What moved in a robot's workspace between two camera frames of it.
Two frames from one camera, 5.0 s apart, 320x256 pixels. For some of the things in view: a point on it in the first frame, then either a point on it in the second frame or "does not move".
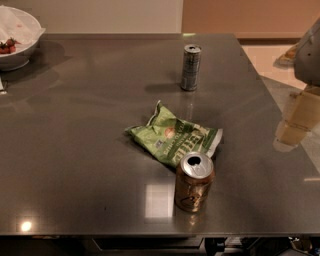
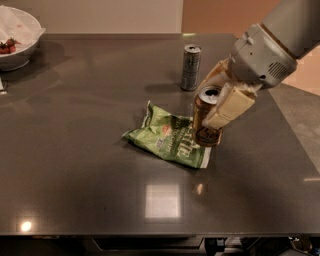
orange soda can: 193,181 → 206,100
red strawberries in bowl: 8,47 does not move
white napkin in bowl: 18,25 does not move
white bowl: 23,28 does not move
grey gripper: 309,58 → 261,57
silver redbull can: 191,63 does not move
